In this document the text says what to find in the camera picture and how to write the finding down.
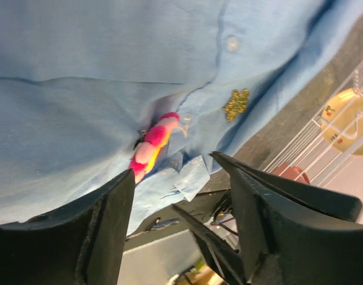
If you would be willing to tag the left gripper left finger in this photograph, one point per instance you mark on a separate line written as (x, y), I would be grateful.
(79, 243)

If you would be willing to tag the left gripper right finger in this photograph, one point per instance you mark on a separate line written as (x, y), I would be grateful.
(313, 232)

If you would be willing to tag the pink flower plush brooch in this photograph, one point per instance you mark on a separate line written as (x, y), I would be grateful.
(148, 148)

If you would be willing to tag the light blue shirt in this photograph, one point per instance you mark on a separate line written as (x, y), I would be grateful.
(79, 81)

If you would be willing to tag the gold metal brooch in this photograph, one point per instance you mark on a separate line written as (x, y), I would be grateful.
(237, 104)

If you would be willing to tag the pink ceramic cup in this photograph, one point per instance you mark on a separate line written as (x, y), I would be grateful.
(292, 173)

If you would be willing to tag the beige ceramic plate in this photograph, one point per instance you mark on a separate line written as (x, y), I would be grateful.
(341, 120)

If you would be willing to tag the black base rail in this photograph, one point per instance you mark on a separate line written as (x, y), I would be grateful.
(210, 219)

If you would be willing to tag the white wire dish rack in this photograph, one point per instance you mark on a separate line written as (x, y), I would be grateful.
(309, 151)

